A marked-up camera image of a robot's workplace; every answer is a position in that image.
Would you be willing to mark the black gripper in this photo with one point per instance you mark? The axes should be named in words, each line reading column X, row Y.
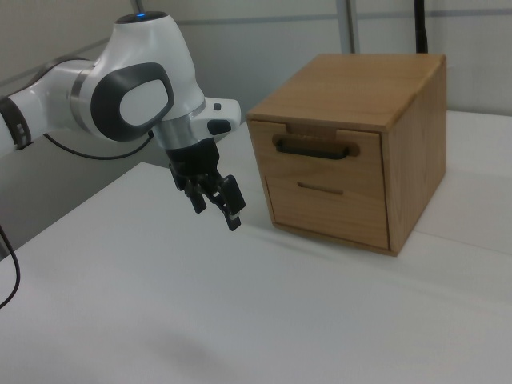
column 194, row 160

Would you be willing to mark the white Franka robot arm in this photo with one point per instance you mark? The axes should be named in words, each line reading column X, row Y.
column 132, row 76

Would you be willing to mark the wooden drawer with slot grip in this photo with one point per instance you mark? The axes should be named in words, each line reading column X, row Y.
column 328, row 214

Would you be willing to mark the wooden two-drawer cabinet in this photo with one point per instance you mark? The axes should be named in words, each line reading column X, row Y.
column 416, row 168

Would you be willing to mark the black vertical pole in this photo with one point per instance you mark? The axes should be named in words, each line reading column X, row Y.
column 421, row 28

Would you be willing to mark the grey partition post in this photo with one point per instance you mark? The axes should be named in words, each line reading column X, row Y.
column 350, row 24

